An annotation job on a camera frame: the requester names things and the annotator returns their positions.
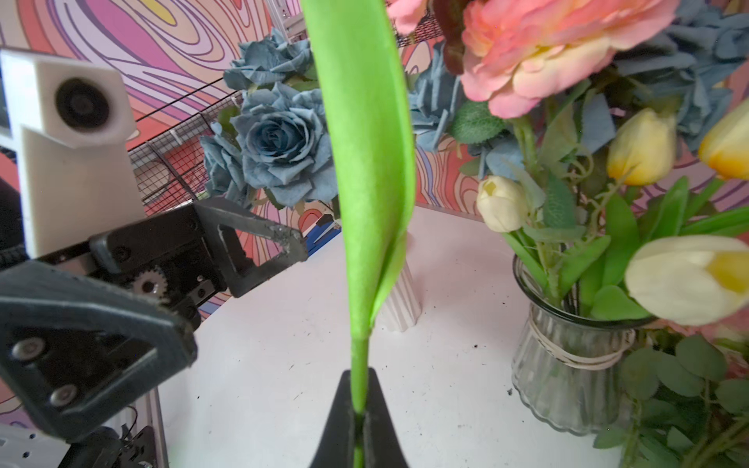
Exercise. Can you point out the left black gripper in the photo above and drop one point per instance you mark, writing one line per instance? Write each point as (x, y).
(86, 327)

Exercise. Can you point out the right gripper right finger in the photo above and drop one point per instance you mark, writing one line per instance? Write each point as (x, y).
(381, 446)

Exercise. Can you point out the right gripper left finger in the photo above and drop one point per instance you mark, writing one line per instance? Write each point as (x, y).
(337, 443)

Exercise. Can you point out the white ribbed ceramic vase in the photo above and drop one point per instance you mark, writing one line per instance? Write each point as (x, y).
(401, 309)

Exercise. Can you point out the green tulip leaf stem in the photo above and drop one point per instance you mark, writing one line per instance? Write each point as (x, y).
(375, 236)

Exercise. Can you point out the peach peony spray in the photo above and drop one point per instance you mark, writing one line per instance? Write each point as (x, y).
(512, 54)

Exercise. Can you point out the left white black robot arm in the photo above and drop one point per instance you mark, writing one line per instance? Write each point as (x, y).
(134, 445)

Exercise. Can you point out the clear glass vase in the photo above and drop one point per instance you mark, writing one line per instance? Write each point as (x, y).
(566, 368)

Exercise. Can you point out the blue rose bouquet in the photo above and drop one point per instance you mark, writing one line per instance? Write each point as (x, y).
(279, 139)

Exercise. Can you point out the blue black stapler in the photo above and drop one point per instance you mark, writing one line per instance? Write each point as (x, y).
(321, 233)

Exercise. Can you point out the peach rose bouquet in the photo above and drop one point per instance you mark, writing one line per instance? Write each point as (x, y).
(605, 190)

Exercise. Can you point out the left black wire basket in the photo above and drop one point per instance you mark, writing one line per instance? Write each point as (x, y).
(166, 153)

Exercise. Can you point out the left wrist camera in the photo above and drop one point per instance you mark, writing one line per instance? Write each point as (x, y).
(68, 122)

